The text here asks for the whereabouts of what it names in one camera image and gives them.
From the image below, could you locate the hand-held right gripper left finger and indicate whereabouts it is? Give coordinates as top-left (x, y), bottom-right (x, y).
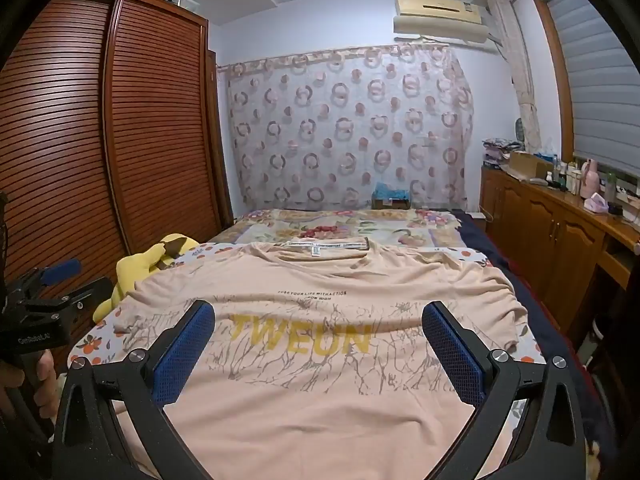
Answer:
top-left (52, 300), bottom-right (217, 480)

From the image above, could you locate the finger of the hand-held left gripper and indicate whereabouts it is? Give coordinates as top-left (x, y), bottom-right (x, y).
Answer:
top-left (10, 259), bottom-right (82, 301)
top-left (35, 278), bottom-right (115, 313)

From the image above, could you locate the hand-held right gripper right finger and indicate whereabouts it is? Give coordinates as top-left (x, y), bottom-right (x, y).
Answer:
top-left (421, 301), bottom-right (587, 480)

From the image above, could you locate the peach printed t-shirt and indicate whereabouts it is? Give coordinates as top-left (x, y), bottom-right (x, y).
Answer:
top-left (102, 241), bottom-right (531, 480)

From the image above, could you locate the stack of folded clothes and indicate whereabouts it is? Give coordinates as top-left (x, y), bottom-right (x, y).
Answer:
top-left (482, 136), bottom-right (523, 168)

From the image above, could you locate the person's left hand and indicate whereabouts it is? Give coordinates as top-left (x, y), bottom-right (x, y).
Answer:
top-left (34, 349), bottom-right (64, 423)

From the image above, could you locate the yellow plush toy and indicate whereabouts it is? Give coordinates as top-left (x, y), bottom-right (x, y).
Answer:
top-left (92, 232), bottom-right (198, 323)

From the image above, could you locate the orange fruit print blanket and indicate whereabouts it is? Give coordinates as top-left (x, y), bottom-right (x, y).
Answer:
top-left (67, 241), bottom-right (548, 441)

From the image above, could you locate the floral blanket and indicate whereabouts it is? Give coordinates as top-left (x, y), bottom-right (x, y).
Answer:
top-left (200, 207), bottom-right (488, 261)

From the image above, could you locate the wooden headboard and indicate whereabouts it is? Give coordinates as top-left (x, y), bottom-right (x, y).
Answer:
top-left (0, 0), bottom-right (236, 376)

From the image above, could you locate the wooden sideboard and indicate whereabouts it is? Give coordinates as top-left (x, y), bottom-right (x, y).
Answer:
top-left (480, 165), bottom-right (640, 301)

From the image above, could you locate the blue plastic bag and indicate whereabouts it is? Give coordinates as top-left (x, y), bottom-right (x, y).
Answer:
top-left (374, 182), bottom-right (411, 201)

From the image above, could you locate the open cardboard box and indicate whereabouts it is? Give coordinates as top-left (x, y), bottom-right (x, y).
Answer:
top-left (507, 151), bottom-right (553, 181)

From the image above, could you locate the group of toiletry bottles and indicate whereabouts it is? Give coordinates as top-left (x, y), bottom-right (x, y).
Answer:
top-left (545, 160), bottom-right (583, 193)

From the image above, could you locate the pink bottle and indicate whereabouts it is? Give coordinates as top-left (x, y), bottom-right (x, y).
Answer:
top-left (580, 158), bottom-right (601, 198)

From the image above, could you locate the circle patterned sheer curtain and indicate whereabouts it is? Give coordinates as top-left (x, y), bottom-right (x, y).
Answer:
top-left (217, 45), bottom-right (476, 211)

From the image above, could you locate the drawn lace curtain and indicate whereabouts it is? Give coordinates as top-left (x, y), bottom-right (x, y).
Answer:
top-left (485, 0), bottom-right (543, 153)

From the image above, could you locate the grey window blind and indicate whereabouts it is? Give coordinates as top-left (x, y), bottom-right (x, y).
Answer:
top-left (542, 0), bottom-right (640, 171)

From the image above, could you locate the cream air conditioner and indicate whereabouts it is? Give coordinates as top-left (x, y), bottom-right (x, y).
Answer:
top-left (392, 0), bottom-right (488, 43)

